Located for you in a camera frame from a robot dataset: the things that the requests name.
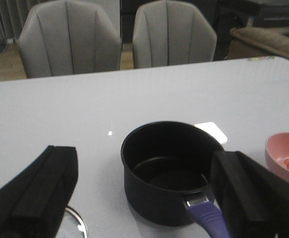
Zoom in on dark blue saucepan purple handle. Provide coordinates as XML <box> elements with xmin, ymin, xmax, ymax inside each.
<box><xmin>121</xmin><ymin>121</ymin><xmax>230</xmax><ymax>238</ymax></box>

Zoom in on right beige chair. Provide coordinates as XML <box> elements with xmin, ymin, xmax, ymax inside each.
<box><xmin>132</xmin><ymin>0</ymin><xmax>217</xmax><ymax>69</ymax></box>

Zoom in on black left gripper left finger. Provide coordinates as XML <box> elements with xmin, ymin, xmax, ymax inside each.
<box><xmin>0</xmin><ymin>146</ymin><xmax>78</xmax><ymax>238</ymax></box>

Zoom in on beige chair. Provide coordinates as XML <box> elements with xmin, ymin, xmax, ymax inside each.
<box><xmin>132</xmin><ymin>0</ymin><xmax>217</xmax><ymax>69</ymax></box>
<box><xmin>17</xmin><ymin>0</ymin><xmax>122</xmax><ymax>78</ymax></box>

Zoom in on left beige chair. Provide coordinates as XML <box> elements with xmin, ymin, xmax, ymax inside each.
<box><xmin>17</xmin><ymin>0</ymin><xmax>122</xmax><ymax>78</ymax></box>

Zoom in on pink bowl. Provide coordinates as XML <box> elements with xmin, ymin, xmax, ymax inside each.
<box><xmin>265</xmin><ymin>132</ymin><xmax>289</xmax><ymax>182</ymax></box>

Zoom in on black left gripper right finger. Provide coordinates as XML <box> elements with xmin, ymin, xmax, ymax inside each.
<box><xmin>211</xmin><ymin>151</ymin><xmax>289</xmax><ymax>238</ymax></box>

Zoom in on glass lid blue knob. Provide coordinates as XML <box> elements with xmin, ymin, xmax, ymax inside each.
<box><xmin>56</xmin><ymin>206</ymin><xmax>89</xmax><ymax>238</ymax></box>

